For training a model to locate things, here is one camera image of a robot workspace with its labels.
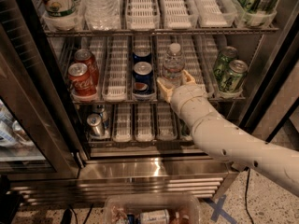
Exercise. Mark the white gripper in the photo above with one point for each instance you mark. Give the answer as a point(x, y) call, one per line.
point(186, 96)

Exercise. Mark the clear plastic water bottle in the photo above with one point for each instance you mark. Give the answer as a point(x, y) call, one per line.
point(173, 65)

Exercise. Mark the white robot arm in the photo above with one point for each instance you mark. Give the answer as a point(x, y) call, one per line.
point(224, 141)

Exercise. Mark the rear silver can bottom shelf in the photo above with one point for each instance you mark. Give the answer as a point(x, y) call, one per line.
point(101, 110)

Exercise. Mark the silver can shelf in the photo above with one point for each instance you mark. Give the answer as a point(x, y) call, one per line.
point(96, 125)
point(101, 110)

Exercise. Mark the front silver can bottom shelf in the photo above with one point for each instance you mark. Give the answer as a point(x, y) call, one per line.
point(96, 125)

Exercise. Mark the large water bottle top shelf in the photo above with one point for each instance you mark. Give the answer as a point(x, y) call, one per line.
point(102, 14)

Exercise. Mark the glass fridge door left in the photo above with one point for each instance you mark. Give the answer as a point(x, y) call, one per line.
point(33, 90)

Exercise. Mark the front blue Pepsi can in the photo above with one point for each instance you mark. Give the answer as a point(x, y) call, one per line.
point(143, 76)

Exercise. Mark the blue pepsi can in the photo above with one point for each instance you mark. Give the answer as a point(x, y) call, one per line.
point(142, 54)
point(143, 76)

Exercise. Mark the rear blue Pepsi can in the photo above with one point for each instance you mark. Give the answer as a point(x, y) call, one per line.
point(142, 54)

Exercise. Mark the rear green soda can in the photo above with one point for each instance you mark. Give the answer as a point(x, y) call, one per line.
point(226, 55)

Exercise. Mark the green soda can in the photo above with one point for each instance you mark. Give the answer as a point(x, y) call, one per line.
point(233, 76)
point(226, 55)

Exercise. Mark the front green soda can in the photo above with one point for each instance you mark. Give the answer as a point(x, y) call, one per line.
point(233, 76)

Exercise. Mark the front red Coca-Cola can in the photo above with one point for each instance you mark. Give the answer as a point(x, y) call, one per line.
point(81, 79)

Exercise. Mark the red coca-cola can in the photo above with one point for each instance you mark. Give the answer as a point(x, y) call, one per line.
point(87, 57)
point(81, 79)

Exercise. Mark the rear red Coca-Cola can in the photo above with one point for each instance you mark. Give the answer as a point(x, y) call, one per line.
point(87, 57)

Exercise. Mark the clear plastic bin on floor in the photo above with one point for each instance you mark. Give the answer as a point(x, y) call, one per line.
point(152, 208)

